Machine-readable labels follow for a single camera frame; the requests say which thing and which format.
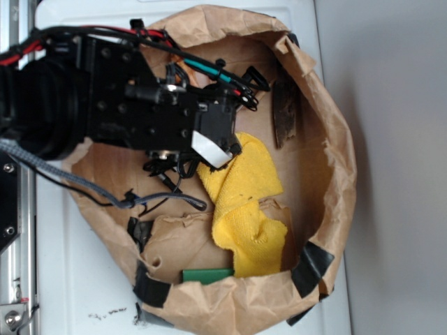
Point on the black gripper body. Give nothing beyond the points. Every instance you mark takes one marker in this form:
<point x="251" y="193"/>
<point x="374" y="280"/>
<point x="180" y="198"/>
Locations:
<point x="129" y="107"/>

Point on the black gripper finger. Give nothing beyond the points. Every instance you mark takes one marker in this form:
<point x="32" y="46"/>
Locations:
<point x="214" y="132"/>

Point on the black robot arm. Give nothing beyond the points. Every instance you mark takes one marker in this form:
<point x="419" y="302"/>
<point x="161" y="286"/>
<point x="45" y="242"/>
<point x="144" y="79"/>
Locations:
<point x="86" y="87"/>

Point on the dark wood bark piece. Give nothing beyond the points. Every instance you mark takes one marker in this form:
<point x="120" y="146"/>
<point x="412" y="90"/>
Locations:
<point x="285" y="105"/>

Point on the brown paper bag bin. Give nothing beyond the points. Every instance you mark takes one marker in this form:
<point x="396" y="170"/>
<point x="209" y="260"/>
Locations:
<point x="317" y="168"/>

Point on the yellow microfiber cloth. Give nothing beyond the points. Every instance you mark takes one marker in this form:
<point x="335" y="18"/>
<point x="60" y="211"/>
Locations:
<point x="239" y="225"/>

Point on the green flat block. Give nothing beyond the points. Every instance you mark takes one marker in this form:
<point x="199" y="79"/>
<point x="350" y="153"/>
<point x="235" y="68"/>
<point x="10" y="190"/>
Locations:
<point x="206" y="276"/>

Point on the black metal bracket plate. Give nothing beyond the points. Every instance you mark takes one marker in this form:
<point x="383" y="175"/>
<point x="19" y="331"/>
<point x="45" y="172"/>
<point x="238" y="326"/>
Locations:
<point x="10" y="183"/>

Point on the aluminium frame rail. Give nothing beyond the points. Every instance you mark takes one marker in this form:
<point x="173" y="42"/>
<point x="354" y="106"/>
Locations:
<point x="19" y="297"/>

